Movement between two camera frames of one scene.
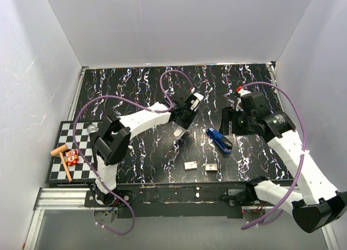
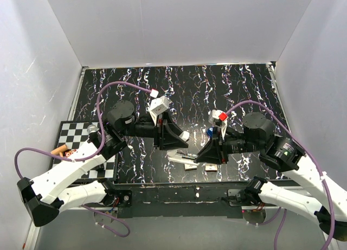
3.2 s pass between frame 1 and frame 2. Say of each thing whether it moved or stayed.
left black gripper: moved
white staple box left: stayed
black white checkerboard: stayed
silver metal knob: stayed
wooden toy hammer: stayed
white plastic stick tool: moved
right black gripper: moved
